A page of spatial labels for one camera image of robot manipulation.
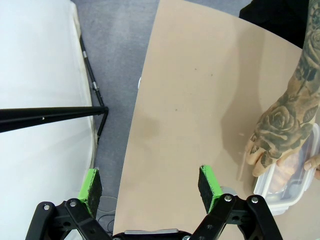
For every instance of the golden croissant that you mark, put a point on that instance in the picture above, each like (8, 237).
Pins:
(287, 170)

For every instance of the person's tattooed right forearm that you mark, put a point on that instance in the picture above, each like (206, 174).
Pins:
(310, 50)

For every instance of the person's left hand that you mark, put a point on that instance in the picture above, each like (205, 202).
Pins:
(313, 166)

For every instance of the white sheet cover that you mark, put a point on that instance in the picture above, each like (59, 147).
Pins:
(37, 62)

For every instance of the clear plastic container lid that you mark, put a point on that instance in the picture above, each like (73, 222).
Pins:
(262, 185)

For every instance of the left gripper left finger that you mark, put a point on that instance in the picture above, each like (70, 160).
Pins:
(90, 190)

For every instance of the person's tattooed right hand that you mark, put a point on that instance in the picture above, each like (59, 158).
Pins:
(282, 127)

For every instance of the person in black t-shirt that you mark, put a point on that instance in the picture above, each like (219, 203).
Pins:
(275, 15)

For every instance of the thick black tripod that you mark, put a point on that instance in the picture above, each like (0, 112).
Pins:
(50, 116)

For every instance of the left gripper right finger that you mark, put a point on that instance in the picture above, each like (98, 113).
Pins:
(210, 187)

